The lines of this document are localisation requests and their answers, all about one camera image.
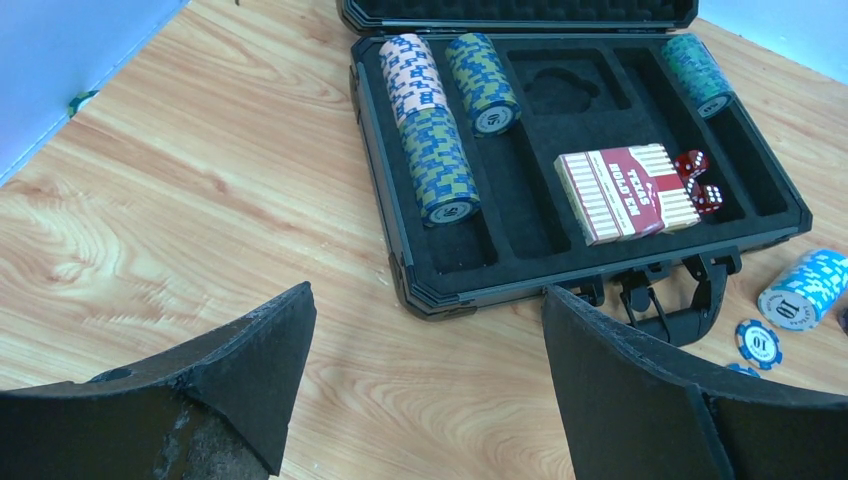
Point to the light blue chip stack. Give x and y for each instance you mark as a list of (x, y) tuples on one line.
[(799, 298)]

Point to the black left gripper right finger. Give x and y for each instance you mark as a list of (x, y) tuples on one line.
[(635, 407)]

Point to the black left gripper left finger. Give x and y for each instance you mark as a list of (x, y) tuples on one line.
[(215, 407)]

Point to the dark green chip stack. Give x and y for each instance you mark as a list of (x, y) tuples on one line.
[(699, 73)]

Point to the olive blue chip stack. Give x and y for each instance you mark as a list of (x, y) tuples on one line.
[(442, 179), (487, 95)]

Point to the blue white 10 chip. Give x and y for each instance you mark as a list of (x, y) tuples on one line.
[(743, 369), (758, 344)]

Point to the red translucent die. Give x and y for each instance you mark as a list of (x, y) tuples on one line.
[(691, 164), (706, 199)]

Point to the red playing card box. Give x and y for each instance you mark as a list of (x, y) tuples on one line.
[(625, 193)]

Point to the black poker set case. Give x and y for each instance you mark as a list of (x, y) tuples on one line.
[(519, 145)]

